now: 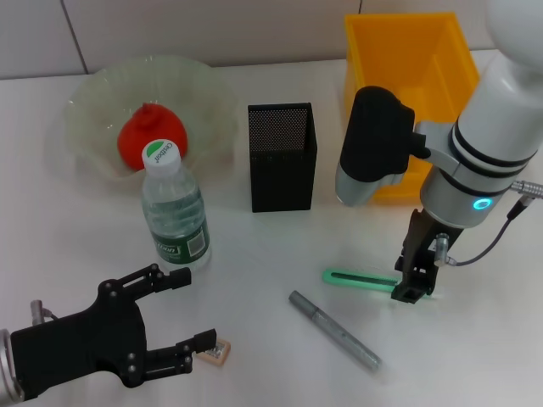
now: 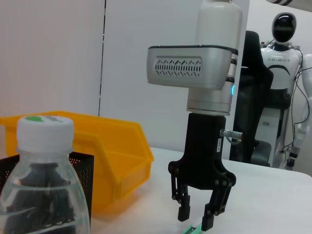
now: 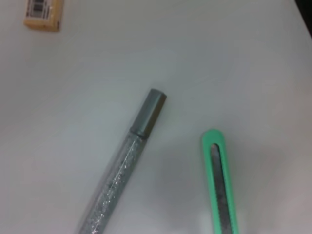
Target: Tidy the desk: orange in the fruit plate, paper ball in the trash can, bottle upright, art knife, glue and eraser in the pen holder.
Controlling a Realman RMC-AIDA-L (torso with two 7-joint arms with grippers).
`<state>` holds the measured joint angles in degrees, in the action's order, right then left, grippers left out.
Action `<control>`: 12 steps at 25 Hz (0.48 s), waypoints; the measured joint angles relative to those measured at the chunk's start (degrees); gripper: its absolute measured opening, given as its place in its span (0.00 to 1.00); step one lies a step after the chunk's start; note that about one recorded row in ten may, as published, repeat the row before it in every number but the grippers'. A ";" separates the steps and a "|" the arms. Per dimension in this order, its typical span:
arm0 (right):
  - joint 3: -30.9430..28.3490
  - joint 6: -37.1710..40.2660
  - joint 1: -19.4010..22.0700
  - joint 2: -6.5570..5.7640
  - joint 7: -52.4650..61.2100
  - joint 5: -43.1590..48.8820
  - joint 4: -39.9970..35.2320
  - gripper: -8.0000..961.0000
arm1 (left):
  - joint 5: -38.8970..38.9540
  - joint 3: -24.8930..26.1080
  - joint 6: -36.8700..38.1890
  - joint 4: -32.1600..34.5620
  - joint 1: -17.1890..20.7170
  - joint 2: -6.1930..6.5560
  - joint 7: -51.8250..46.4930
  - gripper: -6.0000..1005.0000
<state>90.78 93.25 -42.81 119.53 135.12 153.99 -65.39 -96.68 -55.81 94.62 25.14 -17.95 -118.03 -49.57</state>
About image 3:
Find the mint green utility knife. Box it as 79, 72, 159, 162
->
201, 129, 239, 234

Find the grey glitter marker pen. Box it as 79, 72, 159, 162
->
78, 88, 168, 234

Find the beige eraser with barcode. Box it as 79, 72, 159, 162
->
23, 0, 64, 32

